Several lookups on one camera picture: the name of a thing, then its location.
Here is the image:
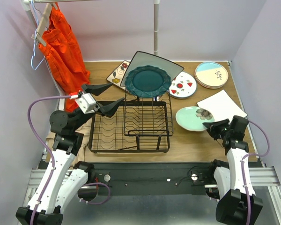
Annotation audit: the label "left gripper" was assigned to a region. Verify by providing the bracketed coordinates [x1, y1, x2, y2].
[72, 82, 125, 132]

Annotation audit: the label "grey square plate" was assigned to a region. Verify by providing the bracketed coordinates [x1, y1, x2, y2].
[197, 90, 248, 122]

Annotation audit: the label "flower square plate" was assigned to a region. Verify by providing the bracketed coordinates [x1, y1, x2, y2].
[106, 60, 130, 90]

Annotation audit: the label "mint green flower plate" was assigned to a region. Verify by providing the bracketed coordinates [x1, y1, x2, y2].
[175, 106, 214, 132]

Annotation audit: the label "teal rimmed plate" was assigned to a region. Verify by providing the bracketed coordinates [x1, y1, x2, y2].
[124, 65, 171, 98]

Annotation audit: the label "watermelon round plate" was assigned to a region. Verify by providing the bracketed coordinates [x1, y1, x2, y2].
[168, 72, 197, 99]

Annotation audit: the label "large white square plate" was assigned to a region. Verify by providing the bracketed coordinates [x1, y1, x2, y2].
[120, 51, 184, 87]

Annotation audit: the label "blue and cream round plate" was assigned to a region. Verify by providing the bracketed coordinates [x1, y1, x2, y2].
[196, 79, 225, 89]

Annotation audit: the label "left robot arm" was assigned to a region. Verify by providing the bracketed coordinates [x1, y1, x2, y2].
[15, 83, 124, 225]

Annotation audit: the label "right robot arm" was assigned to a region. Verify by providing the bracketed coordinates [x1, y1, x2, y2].
[203, 115, 263, 225]

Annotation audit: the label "beige cloth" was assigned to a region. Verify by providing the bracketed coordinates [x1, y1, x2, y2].
[46, 119, 92, 165]

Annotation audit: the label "orange shorts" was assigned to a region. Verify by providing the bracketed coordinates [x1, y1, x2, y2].
[38, 2, 91, 112]

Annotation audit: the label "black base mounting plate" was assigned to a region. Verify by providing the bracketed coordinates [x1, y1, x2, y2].
[93, 163, 216, 196]

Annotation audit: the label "wooden clip hanger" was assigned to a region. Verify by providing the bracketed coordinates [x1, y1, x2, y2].
[32, 1, 58, 46]

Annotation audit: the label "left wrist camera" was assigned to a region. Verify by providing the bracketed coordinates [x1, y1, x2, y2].
[75, 93, 96, 114]

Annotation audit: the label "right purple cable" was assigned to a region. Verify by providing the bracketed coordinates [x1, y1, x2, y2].
[240, 120, 270, 225]

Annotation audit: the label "purple cable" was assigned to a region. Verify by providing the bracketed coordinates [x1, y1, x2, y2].
[240, 120, 270, 225]
[28, 93, 112, 225]

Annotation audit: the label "black wire dish rack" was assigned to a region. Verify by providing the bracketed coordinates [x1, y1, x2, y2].
[89, 92, 174, 153]

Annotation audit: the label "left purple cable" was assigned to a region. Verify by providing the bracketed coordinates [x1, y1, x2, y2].
[28, 93, 112, 225]

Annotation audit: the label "blue wire hanger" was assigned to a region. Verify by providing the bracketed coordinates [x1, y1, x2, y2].
[30, 0, 45, 71]

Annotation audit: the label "white clothes rack frame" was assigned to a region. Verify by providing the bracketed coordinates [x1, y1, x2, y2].
[20, 0, 160, 56]

